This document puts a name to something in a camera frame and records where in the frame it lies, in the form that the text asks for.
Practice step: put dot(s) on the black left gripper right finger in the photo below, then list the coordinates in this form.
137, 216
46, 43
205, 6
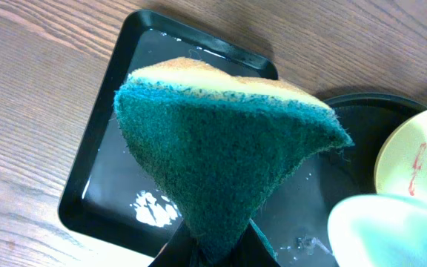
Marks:
253, 249

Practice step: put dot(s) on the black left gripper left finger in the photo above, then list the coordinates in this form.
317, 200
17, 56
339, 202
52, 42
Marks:
180, 251

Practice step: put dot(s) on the green yellow sponge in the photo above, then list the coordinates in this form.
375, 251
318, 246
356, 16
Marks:
219, 145

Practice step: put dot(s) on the light green plate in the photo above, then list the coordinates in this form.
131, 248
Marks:
379, 230

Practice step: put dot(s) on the rectangular black tray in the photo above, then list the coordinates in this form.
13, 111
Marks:
108, 194

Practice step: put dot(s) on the round black tray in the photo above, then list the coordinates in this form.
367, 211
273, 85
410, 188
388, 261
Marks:
369, 119

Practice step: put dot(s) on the yellow plate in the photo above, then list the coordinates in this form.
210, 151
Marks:
401, 165

